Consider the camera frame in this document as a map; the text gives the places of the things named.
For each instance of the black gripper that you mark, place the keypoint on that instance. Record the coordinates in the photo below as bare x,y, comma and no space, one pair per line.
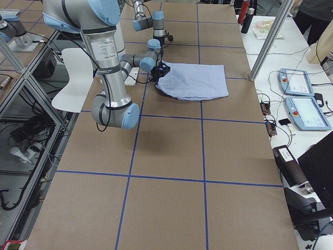
156,74

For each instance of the light blue striped shirt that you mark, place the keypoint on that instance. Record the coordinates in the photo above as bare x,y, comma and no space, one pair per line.
194,82

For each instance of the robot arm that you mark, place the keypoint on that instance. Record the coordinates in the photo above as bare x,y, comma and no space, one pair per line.
96,22
155,21

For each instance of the white plastic chair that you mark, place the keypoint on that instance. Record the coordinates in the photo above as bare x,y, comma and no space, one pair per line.
80,70

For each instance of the black water bottle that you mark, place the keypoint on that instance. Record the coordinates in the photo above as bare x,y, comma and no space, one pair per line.
247,21

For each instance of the red water bottle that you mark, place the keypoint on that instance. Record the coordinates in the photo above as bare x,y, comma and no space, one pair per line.
243,11

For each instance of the upper teach pendant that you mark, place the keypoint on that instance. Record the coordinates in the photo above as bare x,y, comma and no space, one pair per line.
295,82

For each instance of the teach pendant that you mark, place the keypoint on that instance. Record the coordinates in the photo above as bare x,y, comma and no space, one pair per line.
295,82
306,113

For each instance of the lower teach pendant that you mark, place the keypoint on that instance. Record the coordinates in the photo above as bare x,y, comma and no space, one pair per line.
306,113

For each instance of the person in black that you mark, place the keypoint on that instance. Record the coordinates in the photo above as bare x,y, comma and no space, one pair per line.
314,15

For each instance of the black monitor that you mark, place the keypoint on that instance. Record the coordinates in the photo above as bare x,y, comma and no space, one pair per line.
316,164

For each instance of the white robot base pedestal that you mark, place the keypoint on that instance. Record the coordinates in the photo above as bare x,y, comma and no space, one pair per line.
120,46

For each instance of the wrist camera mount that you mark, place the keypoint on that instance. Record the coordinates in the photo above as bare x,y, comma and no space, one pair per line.
169,37

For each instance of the aluminium frame post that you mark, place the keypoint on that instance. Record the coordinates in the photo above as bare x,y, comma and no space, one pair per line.
269,41

